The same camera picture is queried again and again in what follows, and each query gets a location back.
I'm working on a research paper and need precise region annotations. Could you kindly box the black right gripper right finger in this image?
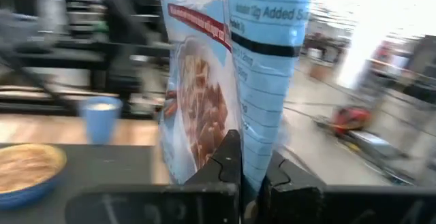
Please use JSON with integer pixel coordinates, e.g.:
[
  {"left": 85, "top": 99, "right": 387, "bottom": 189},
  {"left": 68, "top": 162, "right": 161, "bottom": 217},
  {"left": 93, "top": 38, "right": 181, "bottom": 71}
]
[{"left": 258, "top": 151, "right": 436, "bottom": 224}]

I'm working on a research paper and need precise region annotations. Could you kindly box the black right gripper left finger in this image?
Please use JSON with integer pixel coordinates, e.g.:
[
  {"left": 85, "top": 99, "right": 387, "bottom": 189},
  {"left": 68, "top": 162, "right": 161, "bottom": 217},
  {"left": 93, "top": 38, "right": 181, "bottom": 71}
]
[{"left": 64, "top": 129, "right": 243, "bottom": 224}]

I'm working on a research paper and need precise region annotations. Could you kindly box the light blue cup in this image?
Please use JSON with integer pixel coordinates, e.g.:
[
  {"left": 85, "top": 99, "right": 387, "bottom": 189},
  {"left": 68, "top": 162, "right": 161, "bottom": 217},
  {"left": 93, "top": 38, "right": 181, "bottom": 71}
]
[{"left": 78, "top": 96, "right": 123, "bottom": 146}]

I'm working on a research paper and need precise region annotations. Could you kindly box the cinnamon squares cereal bag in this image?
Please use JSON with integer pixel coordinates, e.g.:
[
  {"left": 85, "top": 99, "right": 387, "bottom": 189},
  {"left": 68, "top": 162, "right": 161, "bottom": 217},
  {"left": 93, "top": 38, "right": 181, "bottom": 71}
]
[{"left": 156, "top": 0, "right": 311, "bottom": 197}]

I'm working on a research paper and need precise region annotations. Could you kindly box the grey woven placemat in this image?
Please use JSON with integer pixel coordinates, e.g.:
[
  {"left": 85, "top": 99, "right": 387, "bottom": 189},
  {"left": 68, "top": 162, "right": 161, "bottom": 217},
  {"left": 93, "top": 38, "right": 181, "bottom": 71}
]
[{"left": 0, "top": 144, "right": 163, "bottom": 224}]

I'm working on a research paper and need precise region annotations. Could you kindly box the red floor object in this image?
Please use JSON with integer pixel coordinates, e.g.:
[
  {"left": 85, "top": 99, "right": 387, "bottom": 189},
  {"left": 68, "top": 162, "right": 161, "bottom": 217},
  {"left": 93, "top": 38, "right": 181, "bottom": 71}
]
[{"left": 332, "top": 106, "right": 372, "bottom": 137}]

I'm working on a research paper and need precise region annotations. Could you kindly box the blue patterned bowl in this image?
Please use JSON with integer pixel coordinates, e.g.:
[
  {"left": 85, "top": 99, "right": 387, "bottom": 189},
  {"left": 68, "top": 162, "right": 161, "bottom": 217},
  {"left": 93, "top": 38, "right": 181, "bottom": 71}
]
[{"left": 0, "top": 143, "right": 68, "bottom": 211}]

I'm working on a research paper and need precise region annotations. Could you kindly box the black aluminium table frame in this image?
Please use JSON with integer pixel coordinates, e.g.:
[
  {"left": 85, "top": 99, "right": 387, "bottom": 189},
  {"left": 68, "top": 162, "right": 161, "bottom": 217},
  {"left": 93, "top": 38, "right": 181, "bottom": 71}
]
[{"left": 0, "top": 89, "right": 137, "bottom": 115}]

